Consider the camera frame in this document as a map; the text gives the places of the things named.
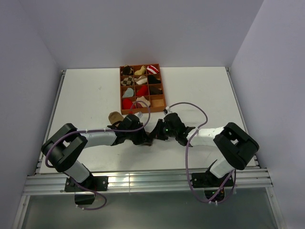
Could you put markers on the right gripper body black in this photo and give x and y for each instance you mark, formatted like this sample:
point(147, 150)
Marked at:
point(163, 131)

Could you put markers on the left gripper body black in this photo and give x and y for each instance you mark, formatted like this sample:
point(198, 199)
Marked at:
point(137, 137)

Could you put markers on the red sock with white pattern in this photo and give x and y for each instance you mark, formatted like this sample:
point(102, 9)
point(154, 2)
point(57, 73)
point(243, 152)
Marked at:
point(127, 104)

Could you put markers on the beige maroon striped sock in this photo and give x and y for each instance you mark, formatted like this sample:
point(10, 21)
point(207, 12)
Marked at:
point(142, 102)

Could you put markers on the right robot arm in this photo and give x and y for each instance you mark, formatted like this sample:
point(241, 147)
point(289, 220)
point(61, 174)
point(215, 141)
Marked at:
point(236, 146)

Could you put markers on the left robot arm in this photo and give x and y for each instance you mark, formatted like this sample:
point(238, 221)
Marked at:
point(64, 147)

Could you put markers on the light blue rolled sock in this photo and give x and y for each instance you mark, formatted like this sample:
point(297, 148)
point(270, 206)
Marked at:
point(128, 93)

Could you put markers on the orange wooden compartment tray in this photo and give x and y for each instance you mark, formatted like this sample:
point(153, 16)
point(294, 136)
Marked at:
point(158, 102)

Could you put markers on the dark brown black rolled sock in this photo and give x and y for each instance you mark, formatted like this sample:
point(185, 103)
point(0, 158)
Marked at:
point(155, 90)

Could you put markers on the checkered rolled sock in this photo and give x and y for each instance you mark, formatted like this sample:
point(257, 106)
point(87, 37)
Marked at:
point(127, 81)

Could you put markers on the beige brown striped rolled sock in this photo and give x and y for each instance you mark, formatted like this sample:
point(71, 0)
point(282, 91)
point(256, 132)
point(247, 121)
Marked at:
point(140, 80)

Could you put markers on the yellow rolled sock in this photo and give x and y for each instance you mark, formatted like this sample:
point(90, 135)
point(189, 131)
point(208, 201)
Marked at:
point(141, 71)

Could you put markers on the red white striped rolled sock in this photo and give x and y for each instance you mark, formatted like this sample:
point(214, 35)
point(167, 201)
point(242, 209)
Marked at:
point(152, 69)

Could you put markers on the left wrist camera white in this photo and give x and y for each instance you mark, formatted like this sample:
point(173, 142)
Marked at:
point(138, 114)

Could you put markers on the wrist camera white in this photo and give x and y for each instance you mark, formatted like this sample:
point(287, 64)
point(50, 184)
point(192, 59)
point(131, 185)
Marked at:
point(167, 110)
point(138, 114)

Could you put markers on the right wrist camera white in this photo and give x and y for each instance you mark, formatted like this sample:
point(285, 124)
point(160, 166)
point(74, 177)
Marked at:
point(167, 110)

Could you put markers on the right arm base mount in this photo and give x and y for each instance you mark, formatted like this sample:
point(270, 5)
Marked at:
point(206, 180)

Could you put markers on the black box under rail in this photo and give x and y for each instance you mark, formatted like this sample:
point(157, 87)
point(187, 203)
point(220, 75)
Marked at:
point(84, 199)

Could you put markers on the aluminium front rail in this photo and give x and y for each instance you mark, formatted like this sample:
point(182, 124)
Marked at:
point(132, 182)

